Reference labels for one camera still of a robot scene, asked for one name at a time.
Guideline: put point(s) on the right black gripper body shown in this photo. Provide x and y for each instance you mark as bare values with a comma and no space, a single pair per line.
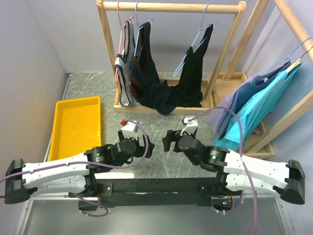
178,134

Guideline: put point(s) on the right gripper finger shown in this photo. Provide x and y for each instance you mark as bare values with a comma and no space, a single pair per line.
194,132
168,139

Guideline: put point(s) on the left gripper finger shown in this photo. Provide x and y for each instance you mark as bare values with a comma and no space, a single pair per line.
121,135
150,145

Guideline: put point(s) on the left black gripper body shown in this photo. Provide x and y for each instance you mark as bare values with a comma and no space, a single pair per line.
141,151

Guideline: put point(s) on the black tank top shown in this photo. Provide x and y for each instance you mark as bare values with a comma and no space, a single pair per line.
188,90

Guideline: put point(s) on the blue wire hanger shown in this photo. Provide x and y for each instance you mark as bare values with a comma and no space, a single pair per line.
180,66

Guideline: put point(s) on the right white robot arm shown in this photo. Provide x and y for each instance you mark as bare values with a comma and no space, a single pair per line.
239,173

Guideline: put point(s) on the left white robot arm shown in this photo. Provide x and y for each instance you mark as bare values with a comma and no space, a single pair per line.
74,174

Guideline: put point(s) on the navy red-trimmed tank top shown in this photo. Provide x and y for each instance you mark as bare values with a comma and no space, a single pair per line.
144,81

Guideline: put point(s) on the white grey tank top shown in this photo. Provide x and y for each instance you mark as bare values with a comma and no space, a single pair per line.
122,64

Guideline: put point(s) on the blue hanger on right rack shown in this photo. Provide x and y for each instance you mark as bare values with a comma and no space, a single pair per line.
287,58

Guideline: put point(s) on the wooden hanger on right rack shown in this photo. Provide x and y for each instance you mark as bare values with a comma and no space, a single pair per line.
292,66

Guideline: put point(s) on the blue hanger with navy top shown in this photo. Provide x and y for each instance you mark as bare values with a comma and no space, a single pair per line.
136,51

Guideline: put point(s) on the purple shirt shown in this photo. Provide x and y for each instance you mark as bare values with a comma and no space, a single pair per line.
219,119

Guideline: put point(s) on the yellow plastic tray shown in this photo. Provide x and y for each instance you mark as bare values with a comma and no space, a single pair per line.
76,127

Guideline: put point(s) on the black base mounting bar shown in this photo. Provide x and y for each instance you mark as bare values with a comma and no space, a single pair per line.
156,192

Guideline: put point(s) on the turquoise shirt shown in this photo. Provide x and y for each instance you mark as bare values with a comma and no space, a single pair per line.
254,111

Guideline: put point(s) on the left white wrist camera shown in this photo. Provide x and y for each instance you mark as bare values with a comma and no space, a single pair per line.
129,129

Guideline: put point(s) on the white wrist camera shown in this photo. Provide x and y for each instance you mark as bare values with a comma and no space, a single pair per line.
129,129
190,124

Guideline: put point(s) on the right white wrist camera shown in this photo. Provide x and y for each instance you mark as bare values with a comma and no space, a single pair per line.
190,124

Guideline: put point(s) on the pink wire hanger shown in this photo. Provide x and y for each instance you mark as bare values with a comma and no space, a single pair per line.
120,40

